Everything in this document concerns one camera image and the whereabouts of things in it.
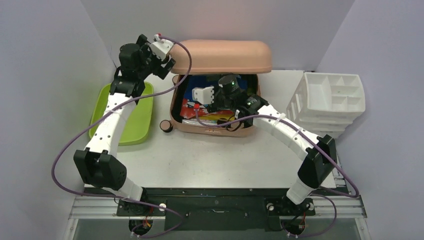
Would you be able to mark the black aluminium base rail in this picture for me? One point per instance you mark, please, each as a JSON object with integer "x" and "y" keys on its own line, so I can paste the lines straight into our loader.
{"x": 228, "y": 209}

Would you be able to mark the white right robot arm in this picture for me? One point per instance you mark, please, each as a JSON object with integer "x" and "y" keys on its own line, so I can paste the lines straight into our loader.
{"x": 317, "y": 153}

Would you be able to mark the green plastic tray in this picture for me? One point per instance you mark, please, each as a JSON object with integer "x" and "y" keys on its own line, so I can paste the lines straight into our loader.
{"x": 137, "y": 126}

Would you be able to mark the pink hard-shell suitcase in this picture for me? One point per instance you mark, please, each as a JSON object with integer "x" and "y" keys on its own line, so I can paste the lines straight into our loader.
{"x": 206, "y": 57}

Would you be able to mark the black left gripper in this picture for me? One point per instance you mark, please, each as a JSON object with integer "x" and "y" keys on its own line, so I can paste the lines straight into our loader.
{"x": 160, "y": 71}

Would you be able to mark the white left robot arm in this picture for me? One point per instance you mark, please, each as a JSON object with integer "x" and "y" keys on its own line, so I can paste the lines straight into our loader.
{"x": 97, "y": 163}

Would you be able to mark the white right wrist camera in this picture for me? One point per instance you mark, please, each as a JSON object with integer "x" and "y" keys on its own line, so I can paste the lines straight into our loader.
{"x": 204, "y": 96}

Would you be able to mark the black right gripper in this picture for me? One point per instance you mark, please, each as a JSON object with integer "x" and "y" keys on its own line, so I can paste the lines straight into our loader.
{"x": 215, "y": 100}

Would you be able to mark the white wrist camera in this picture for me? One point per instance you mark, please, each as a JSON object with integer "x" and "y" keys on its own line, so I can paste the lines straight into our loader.
{"x": 204, "y": 96}
{"x": 161, "y": 47}

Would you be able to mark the blue towel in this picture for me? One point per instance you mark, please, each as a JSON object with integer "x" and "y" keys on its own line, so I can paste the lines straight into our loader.
{"x": 203, "y": 81}

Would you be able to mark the red snack bag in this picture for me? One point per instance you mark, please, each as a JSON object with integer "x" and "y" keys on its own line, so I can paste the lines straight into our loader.
{"x": 188, "y": 112}

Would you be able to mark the white plastic drawer organizer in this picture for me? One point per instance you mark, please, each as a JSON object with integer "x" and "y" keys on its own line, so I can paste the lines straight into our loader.
{"x": 327, "y": 103}

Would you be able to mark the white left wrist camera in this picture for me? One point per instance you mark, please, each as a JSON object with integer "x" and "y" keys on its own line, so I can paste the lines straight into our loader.
{"x": 161, "y": 47}

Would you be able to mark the white toothpaste box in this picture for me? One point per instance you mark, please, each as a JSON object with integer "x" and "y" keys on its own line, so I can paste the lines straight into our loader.
{"x": 201, "y": 122}

